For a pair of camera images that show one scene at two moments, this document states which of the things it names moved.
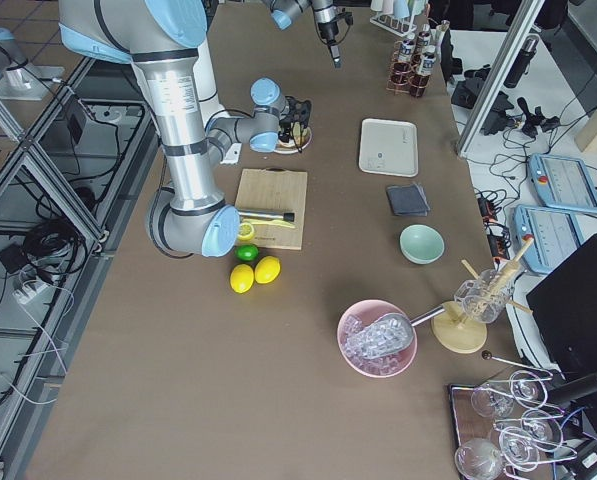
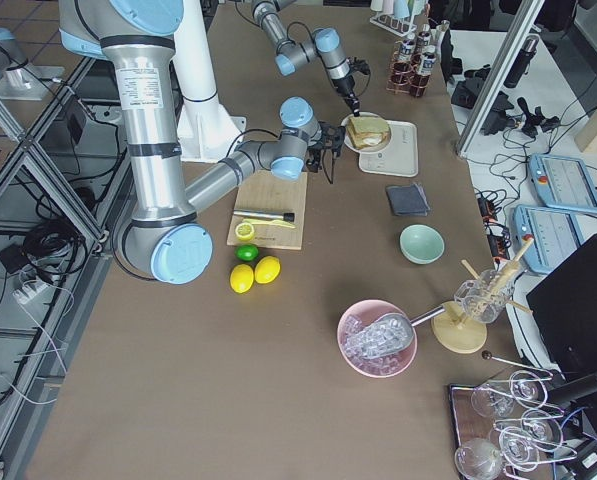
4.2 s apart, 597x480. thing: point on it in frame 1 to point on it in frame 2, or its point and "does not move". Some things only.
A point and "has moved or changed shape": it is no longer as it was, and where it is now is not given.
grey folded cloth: x=408 y=200 does not move
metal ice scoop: x=388 y=334 does not move
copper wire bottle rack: x=405 y=78 does not move
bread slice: x=298 y=136 has moved or changed shape
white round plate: x=281 y=149 has moved or changed shape
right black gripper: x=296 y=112 to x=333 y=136
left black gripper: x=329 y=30 to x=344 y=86
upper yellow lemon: x=267 y=269 does not move
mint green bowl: x=421 y=244 does not move
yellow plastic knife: x=276 y=222 does not move
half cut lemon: x=245 y=231 does not move
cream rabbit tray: x=388 y=146 does not move
